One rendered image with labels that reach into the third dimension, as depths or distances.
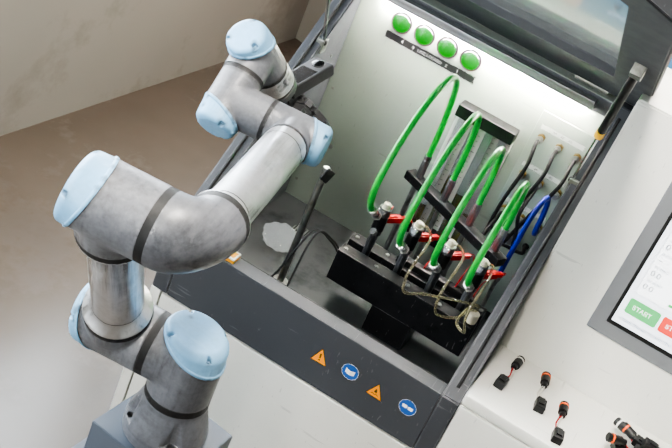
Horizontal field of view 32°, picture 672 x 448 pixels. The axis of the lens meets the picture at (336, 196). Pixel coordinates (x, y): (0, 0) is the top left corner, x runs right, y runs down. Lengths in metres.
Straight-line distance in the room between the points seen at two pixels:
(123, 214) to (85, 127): 2.96
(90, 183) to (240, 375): 1.04
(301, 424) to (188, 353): 0.67
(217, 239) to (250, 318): 0.88
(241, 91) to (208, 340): 0.41
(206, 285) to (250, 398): 0.27
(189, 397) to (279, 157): 0.45
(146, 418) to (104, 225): 0.53
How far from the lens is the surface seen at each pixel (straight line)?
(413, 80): 2.71
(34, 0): 4.10
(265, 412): 2.58
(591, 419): 2.47
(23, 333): 3.57
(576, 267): 2.45
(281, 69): 2.01
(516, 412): 2.37
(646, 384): 2.50
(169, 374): 1.96
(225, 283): 2.47
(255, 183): 1.72
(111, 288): 1.80
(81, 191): 1.60
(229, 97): 1.93
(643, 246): 2.42
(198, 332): 1.97
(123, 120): 4.65
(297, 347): 2.45
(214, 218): 1.60
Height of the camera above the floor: 2.37
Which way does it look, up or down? 31 degrees down
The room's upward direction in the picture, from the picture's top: 23 degrees clockwise
